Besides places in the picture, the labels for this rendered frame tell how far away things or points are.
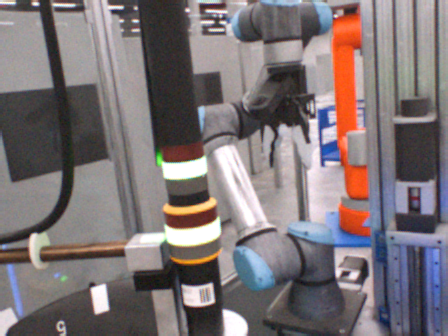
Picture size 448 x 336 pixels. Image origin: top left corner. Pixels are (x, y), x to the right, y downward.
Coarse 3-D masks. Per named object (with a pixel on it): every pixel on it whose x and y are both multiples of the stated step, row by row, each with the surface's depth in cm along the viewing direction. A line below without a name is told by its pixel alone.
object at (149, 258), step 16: (128, 256) 35; (144, 256) 35; (160, 256) 35; (144, 272) 35; (160, 272) 35; (176, 272) 37; (144, 288) 35; (160, 288) 35; (176, 288) 37; (160, 304) 36; (176, 304) 36; (160, 320) 36; (176, 320) 36; (224, 320) 39; (240, 320) 39
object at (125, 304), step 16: (112, 288) 53; (128, 288) 53; (48, 304) 52; (64, 304) 52; (80, 304) 52; (112, 304) 52; (128, 304) 52; (144, 304) 52; (32, 320) 51; (48, 320) 51; (80, 320) 51; (96, 320) 51; (112, 320) 51; (128, 320) 51; (144, 320) 51
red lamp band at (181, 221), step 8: (216, 208) 35; (168, 216) 34; (176, 216) 33; (184, 216) 33; (192, 216) 33; (200, 216) 33; (208, 216) 34; (216, 216) 35; (168, 224) 34; (176, 224) 34; (184, 224) 33; (192, 224) 33; (200, 224) 34
